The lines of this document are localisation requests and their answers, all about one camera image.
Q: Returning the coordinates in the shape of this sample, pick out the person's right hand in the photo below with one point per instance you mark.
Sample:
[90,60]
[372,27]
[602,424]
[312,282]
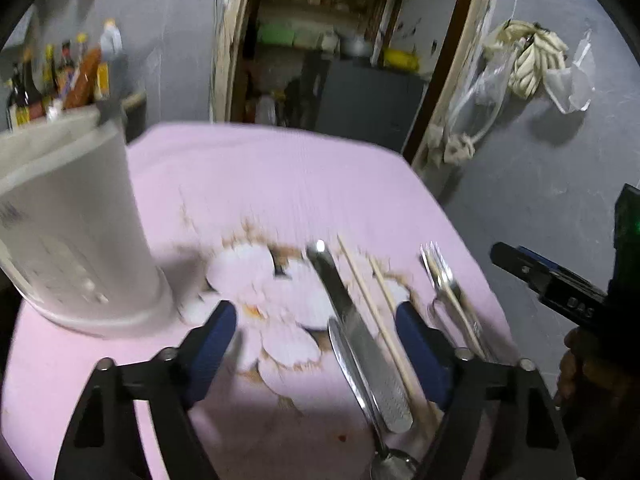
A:
[582,365]

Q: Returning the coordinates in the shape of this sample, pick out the rag tied on frame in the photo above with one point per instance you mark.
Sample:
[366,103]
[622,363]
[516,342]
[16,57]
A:
[452,150]

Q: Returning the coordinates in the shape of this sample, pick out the white plastic utensil container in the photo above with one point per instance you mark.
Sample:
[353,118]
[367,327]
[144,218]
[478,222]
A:
[75,220]

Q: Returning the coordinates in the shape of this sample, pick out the pink floral cloth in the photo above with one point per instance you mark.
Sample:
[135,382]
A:
[300,185]

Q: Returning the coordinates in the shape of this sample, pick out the slim bottle with yellow cap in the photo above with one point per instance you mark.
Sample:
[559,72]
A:
[81,47]

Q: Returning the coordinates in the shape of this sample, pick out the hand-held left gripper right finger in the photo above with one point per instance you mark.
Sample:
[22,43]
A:
[420,350]

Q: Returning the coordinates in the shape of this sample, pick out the dark bottle with yellow label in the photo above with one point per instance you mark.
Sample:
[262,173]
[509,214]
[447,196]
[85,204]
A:
[25,100]

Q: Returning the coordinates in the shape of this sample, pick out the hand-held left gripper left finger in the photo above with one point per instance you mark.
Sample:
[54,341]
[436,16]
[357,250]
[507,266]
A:
[215,340]

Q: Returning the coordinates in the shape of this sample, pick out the metal pot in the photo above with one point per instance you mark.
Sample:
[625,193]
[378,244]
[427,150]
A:
[356,46]

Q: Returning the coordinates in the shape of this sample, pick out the yellow bowl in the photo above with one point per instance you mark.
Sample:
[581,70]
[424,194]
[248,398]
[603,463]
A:
[400,59]

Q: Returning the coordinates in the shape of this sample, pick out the steel table knife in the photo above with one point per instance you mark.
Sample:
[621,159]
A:
[350,320]

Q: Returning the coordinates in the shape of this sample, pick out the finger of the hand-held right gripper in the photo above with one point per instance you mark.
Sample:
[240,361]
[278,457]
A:
[550,287]

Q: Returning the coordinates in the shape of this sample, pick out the wooden counter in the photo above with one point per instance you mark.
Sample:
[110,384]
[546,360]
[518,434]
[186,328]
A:
[135,100]

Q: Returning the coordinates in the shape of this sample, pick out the large bottle with yellow cap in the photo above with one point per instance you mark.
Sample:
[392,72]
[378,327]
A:
[111,40]

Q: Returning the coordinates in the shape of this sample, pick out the grey cabinet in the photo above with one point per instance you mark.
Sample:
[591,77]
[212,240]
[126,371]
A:
[370,105]

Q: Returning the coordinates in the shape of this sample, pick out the wooden chopstick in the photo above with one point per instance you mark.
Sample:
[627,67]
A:
[385,285]
[367,295]

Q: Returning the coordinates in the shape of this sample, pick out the dark sauce bottle red label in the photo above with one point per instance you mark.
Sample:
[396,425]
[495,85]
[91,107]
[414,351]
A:
[66,67]

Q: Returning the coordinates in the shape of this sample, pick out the clear plastic bag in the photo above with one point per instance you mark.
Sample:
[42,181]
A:
[570,85]

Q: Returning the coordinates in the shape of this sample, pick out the steel spoon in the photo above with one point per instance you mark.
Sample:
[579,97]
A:
[395,465]

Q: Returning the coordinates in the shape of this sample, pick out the wooden door frame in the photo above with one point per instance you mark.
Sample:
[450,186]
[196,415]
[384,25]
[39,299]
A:
[470,35]

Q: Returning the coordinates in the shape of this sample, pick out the steel fork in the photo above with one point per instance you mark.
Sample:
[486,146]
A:
[434,280]
[448,280]

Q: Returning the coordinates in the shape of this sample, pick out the orange snack packet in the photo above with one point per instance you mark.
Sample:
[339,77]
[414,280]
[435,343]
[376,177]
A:
[82,80]

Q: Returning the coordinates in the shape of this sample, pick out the green box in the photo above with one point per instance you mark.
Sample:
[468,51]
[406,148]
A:
[275,34]

